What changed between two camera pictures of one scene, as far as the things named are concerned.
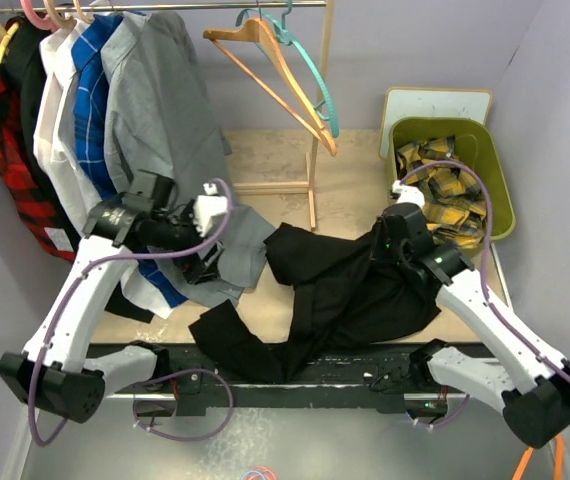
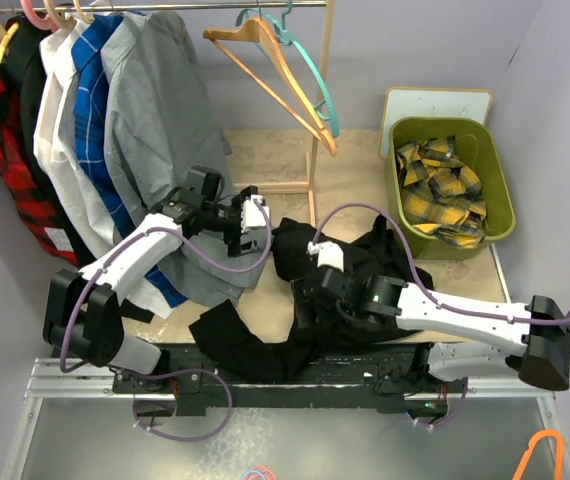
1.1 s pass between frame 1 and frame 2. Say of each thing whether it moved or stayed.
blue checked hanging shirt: stayed
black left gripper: moved
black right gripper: moved
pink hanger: stayed
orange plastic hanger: stayed
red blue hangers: stayed
